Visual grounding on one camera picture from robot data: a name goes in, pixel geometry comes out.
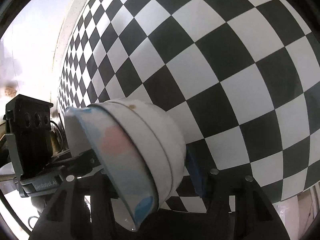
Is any colourful pastel bowl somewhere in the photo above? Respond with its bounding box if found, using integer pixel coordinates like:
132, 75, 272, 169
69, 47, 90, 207
64, 106, 158, 232

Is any white bowl black rim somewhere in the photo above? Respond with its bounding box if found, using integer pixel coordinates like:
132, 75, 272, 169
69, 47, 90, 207
89, 98, 186, 205

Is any black white checkered mat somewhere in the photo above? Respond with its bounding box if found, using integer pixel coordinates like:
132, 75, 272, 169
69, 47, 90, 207
58, 0, 319, 203

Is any black camera box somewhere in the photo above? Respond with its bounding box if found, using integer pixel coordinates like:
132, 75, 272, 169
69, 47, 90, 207
5, 94, 53, 179

